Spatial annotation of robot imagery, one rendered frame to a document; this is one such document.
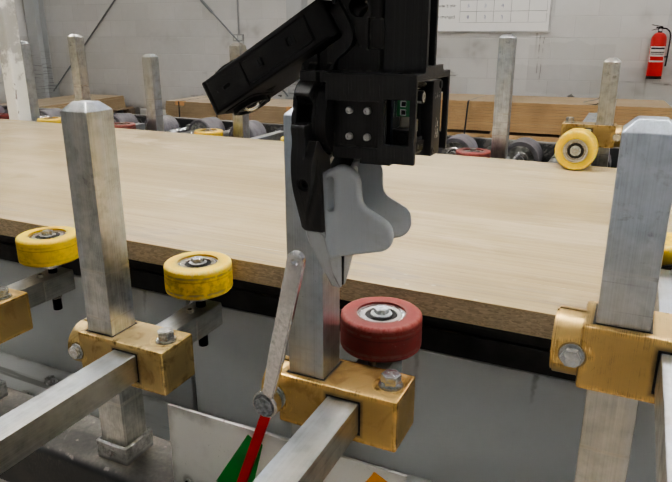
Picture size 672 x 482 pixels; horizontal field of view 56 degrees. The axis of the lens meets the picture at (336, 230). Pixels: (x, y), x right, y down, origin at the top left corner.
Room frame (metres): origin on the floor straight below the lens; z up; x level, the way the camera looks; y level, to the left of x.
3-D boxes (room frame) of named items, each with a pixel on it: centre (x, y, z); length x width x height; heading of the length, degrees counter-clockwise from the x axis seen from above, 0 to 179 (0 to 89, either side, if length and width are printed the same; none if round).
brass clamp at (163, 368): (0.61, 0.23, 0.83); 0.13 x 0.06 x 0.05; 65
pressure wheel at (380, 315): (0.56, -0.04, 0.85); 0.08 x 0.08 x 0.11
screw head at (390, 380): (0.49, -0.05, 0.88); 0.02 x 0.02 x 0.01
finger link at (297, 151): (0.40, 0.01, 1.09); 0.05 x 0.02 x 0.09; 155
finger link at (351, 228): (0.40, -0.01, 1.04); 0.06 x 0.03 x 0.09; 65
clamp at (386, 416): (0.51, 0.00, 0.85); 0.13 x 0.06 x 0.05; 65
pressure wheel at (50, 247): (0.81, 0.39, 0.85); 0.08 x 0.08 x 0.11
